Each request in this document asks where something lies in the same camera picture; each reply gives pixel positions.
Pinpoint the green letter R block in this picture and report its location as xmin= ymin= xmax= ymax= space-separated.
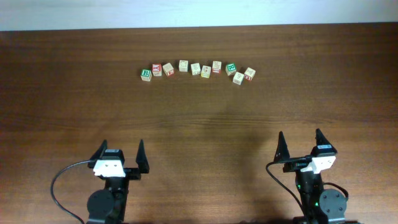
xmin=226 ymin=63 xmax=237 ymax=76

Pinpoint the wooden block yellow side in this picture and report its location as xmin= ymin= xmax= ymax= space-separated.
xmin=200 ymin=65 xmax=211 ymax=78

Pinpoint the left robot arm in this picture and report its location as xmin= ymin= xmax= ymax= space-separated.
xmin=86 ymin=140 xmax=150 ymax=224

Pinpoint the wooden block letter H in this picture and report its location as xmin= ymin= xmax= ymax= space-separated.
xmin=233 ymin=72 xmax=244 ymax=85

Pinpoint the wooden block red letter D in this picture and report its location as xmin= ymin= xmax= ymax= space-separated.
xmin=244 ymin=67 xmax=256 ymax=82

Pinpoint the red letter E block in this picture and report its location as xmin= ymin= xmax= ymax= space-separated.
xmin=162 ymin=63 xmax=175 ymax=77

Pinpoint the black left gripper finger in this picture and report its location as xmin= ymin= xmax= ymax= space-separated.
xmin=136 ymin=139 xmax=150 ymax=174
xmin=88 ymin=139 xmax=108 ymax=169

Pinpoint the wooden block number five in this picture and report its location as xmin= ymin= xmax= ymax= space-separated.
xmin=191 ymin=63 xmax=201 ymax=75

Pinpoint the red letter Y block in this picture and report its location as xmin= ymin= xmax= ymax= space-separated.
xmin=152 ymin=63 xmax=162 ymax=77

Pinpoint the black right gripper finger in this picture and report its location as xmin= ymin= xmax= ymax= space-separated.
xmin=315 ymin=128 xmax=330 ymax=146
xmin=274 ymin=131 xmax=290 ymax=162

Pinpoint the wooden block red side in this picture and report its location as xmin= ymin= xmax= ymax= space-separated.
xmin=211 ymin=61 xmax=222 ymax=73

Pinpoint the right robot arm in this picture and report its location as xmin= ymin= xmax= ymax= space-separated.
xmin=269 ymin=129 xmax=349 ymax=223

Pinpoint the plain wooden block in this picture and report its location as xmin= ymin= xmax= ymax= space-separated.
xmin=178 ymin=60 xmax=188 ymax=72

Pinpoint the green letter B block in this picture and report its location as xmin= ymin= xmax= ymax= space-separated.
xmin=141 ymin=69 xmax=152 ymax=82

